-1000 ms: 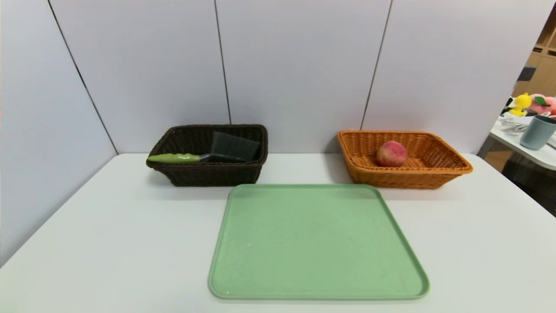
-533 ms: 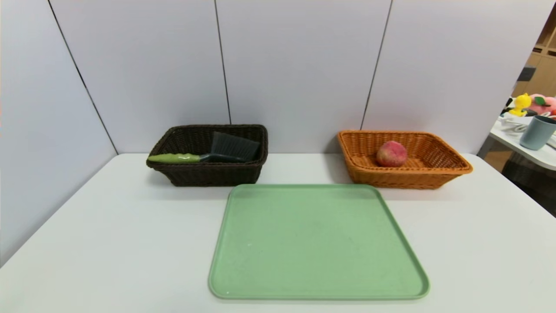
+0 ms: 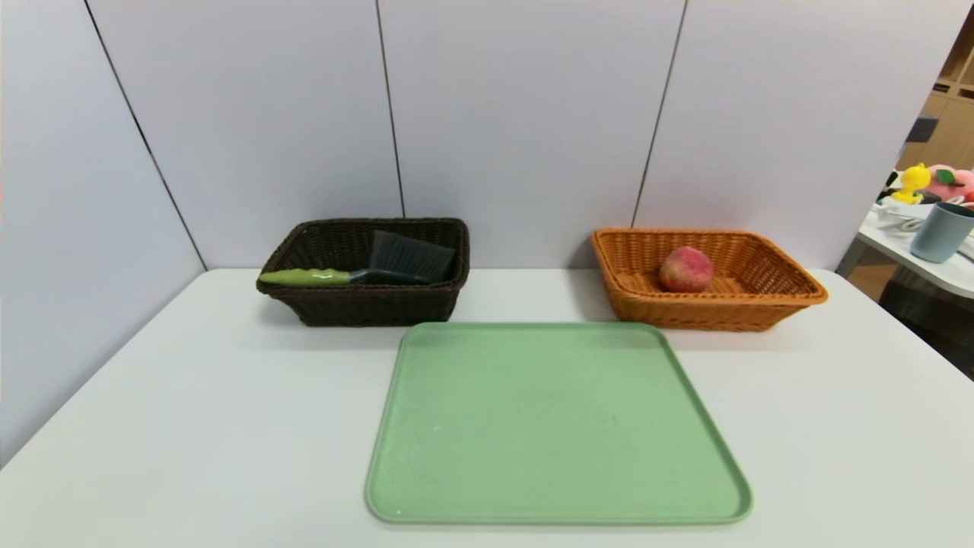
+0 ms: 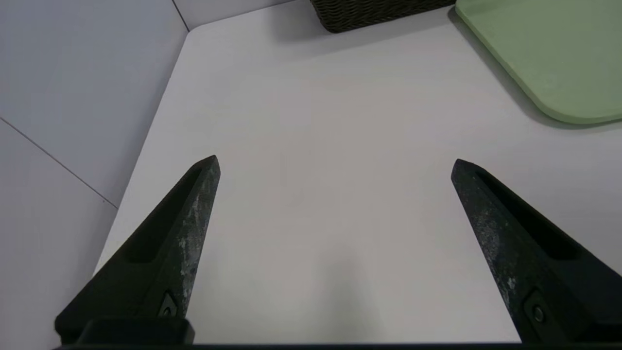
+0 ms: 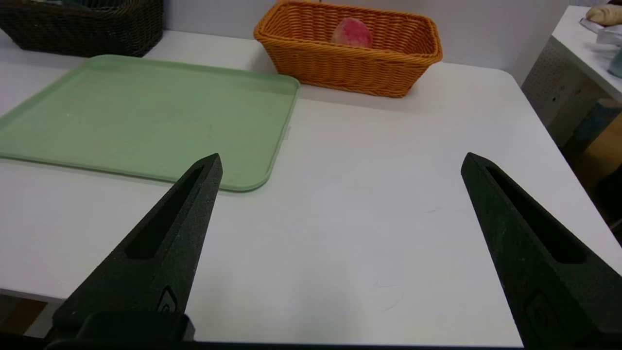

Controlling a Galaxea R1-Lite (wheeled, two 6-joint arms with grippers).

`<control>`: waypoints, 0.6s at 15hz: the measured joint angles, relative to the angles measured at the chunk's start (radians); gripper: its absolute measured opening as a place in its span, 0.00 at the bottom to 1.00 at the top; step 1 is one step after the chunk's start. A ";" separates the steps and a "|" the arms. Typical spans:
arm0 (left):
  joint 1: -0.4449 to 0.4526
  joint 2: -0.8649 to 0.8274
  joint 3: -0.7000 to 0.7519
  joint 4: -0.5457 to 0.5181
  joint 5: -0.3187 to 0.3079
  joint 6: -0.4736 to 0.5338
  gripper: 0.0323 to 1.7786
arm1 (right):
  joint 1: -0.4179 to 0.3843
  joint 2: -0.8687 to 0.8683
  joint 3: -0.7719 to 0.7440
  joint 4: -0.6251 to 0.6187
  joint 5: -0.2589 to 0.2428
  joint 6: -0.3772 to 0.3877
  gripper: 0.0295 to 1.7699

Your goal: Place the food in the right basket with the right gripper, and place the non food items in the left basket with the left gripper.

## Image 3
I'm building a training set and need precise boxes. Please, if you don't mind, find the wooden shelf cabinet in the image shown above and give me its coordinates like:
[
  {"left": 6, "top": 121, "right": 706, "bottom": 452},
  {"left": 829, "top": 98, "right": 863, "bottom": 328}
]
[{"left": 896, "top": 8, "right": 974, "bottom": 172}]

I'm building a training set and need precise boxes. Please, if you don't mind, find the white side table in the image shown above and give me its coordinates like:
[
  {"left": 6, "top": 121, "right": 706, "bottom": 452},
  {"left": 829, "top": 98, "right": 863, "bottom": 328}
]
[{"left": 858, "top": 204, "right": 974, "bottom": 299}]

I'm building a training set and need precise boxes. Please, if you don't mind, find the white cable bundle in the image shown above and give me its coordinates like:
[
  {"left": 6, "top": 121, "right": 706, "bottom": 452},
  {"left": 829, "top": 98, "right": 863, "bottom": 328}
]
[{"left": 871, "top": 199, "right": 925, "bottom": 233}]

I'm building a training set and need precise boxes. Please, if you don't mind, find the dark brown wicker basket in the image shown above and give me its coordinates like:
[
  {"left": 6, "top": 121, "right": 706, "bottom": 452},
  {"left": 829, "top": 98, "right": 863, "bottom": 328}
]
[{"left": 256, "top": 218, "right": 470, "bottom": 328}]

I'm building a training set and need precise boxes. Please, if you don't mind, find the pink plush toy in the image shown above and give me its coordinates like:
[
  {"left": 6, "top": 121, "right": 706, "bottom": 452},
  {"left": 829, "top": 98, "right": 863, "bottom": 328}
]
[{"left": 927, "top": 164, "right": 974, "bottom": 205}]

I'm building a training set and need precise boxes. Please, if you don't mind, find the dark wicker bin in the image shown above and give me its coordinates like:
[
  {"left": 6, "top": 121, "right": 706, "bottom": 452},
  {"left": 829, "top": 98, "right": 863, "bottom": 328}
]
[{"left": 879, "top": 266, "right": 974, "bottom": 378}]

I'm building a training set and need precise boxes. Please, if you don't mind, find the blue grey cup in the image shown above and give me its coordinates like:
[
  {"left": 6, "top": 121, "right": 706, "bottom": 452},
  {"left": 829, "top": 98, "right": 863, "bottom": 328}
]
[{"left": 910, "top": 202, "right": 974, "bottom": 263}]

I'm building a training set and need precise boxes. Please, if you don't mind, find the green handled black brush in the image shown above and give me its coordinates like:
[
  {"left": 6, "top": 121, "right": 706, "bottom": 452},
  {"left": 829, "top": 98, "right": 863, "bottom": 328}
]
[{"left": 259, "top": 231, "right": 456, "bottom": 287}]

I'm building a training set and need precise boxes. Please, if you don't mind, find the orange wicker basket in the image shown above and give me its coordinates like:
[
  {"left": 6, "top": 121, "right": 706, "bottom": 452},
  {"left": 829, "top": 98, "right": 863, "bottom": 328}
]
[{"left": 591, "top": 228, "right": 829, "bottom": 332}]

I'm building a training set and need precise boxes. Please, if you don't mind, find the yellow plush toy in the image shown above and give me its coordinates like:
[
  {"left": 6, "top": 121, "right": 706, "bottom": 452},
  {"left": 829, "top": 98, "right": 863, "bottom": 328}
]
[{"left": 892, "top": 163, "right": 932, "bottom": 205}]

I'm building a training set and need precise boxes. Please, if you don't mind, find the light green plastic tray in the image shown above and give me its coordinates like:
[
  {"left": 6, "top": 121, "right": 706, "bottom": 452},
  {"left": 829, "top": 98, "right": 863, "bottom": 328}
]
[{"left": 364, "top": 321, "right": 753, "bottom": 526}]

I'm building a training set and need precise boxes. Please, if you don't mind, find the red yellow peach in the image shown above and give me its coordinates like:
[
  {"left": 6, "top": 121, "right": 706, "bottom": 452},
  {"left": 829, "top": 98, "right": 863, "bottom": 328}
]
[{"left": 659, "top": 246, "right": 715, "bottom": 294}]

